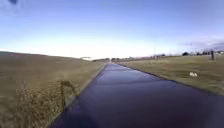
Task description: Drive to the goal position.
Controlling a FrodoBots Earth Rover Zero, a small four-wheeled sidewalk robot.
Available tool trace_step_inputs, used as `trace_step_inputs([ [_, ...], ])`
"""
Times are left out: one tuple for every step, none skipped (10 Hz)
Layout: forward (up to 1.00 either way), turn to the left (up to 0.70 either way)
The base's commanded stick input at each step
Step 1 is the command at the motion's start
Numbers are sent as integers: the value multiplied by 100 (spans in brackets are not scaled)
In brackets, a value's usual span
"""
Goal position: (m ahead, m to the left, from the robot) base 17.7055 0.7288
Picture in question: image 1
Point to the distant row of trees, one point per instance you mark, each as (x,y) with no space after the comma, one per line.
(193,53)

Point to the dark wet asphalt path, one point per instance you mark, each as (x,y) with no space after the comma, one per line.
(130,100)

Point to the distant low buildings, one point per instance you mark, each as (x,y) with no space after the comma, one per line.
(218,52)

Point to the grass field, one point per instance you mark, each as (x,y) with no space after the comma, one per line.
(33,86)
(180,68)

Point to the white object on grass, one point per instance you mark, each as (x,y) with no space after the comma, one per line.
(193,74)

